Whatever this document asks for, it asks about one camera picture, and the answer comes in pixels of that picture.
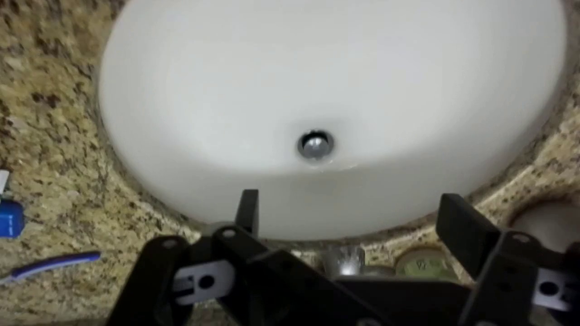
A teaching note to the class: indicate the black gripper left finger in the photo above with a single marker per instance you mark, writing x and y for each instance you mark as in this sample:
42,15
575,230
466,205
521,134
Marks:
242,272

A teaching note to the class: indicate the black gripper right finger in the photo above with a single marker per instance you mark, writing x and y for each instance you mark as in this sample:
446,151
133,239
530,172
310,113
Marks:
468,232

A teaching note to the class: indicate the chrome sink drain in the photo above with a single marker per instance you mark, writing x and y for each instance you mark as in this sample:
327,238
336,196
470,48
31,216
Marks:
314,145

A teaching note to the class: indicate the blue purple toothbrush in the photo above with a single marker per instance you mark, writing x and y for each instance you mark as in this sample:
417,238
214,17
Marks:
55,263

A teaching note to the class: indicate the white oval sink basin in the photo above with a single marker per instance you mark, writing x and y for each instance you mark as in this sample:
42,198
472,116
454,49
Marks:
301,73

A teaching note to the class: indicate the small blue container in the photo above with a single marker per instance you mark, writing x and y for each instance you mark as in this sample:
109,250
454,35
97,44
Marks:
11,218

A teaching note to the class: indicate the small white object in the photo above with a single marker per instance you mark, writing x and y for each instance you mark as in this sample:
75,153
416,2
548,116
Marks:
2,180

